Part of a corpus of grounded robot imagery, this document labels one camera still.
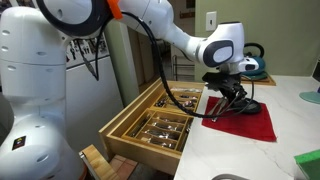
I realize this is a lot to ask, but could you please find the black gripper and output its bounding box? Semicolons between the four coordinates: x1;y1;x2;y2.
213;72;250;107

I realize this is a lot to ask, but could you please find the clear plastic packet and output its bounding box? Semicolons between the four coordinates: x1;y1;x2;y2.
170;87;204;94

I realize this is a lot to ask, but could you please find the white light switch plate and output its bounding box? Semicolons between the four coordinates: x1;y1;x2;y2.
205;10;218;33

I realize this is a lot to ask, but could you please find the green sponge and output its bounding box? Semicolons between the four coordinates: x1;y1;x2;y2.
294;149;320;180

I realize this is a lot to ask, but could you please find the large silver serving spoon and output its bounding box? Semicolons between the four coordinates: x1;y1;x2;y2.
179;118;194;152

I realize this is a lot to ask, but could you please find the white refrigerator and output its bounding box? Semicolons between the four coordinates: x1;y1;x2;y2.
64;33;126;154

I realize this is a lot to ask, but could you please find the orange cable clip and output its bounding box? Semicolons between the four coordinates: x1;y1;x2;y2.
106;0;125;21

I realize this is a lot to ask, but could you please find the teal kettle with black handle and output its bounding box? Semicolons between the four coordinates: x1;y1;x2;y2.
242;42;267;77

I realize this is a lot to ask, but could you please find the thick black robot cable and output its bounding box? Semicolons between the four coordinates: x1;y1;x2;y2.
121;11;256;120

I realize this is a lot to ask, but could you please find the red cloth towel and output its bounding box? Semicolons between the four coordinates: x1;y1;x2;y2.
201;95;278;143

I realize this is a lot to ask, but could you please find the thin black cable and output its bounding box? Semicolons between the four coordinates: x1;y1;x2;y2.
74;37;102;82

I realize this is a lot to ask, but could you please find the dark screen edge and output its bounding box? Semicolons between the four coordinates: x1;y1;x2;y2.
312;59;320;84

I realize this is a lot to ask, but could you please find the wooden kitchen drawer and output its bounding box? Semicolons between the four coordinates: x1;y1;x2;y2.
98;77;206;177

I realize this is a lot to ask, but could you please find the black figure fridge magnet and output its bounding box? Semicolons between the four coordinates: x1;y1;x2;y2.
68;46;78;61

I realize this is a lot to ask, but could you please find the wooden cutting board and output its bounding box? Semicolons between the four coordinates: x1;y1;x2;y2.
79;144;122;180

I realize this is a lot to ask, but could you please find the large wooden cutlery organizer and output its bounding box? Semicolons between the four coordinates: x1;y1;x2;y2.
121;108;195;155

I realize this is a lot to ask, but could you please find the small wooden cutlery organizer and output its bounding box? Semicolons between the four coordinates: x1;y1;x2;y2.
151;87;203;116

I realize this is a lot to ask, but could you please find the metal wire rack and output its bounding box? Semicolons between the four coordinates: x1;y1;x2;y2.
171;54;196;81

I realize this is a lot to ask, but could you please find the wooden trivet board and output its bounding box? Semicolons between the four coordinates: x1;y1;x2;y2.
239;73;277;87

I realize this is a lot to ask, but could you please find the brown wall shelf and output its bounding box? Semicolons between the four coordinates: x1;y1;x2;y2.
179;11;196;20

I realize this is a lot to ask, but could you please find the light teal round plate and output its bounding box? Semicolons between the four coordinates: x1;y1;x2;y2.
298;90;320;105

